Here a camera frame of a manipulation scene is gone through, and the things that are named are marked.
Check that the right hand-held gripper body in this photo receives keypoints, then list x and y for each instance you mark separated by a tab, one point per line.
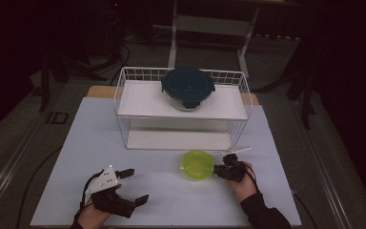
233	170

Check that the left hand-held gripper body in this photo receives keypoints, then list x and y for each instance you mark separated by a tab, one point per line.
105	181

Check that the yellow-green lidded container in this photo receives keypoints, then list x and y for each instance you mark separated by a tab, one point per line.
197	165

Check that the dark blue round lidded container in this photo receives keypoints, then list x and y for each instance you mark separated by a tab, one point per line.
187	84

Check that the person's right hand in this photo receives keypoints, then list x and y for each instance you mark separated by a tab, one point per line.
244	189

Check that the person's left hand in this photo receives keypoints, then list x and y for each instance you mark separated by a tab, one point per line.
90	218

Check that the white table mat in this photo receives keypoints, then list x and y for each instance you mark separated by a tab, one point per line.
178	203

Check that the black floor socket box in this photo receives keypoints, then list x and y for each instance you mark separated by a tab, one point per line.
57	117

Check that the black metal stand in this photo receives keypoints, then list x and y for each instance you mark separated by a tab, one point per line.
305	105
45	89

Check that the metal floor rail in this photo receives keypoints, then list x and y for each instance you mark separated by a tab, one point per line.
6	173
327	178

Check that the white metal desk frame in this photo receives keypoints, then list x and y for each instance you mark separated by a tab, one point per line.
209	25

